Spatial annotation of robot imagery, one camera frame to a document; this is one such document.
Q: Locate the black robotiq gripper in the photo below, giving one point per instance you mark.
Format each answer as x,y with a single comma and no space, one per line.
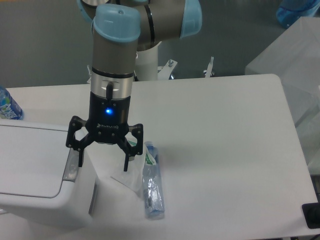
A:
107,124

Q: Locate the white push-button trash can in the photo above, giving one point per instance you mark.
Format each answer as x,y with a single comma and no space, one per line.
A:
40,177

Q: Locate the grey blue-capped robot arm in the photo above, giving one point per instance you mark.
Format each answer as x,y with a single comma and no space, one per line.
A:
119,29

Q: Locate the clear plastic bag green print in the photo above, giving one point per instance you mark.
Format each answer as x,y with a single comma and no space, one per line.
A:
133,177

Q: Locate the clear crushed plastic bottle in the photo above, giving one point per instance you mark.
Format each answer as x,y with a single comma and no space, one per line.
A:
152,184

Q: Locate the blue-label water bottle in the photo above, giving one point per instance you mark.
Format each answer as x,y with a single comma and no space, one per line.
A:
9,108

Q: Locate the white cloth-covered side table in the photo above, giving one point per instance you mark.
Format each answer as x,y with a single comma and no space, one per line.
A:
295,58

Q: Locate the blue shoe cover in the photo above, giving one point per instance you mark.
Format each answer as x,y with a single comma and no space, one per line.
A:
289,11

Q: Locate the black device at table edge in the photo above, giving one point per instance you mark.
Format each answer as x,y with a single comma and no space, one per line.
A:
311,212

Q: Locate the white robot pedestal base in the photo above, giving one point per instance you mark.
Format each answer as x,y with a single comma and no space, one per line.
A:
147,68

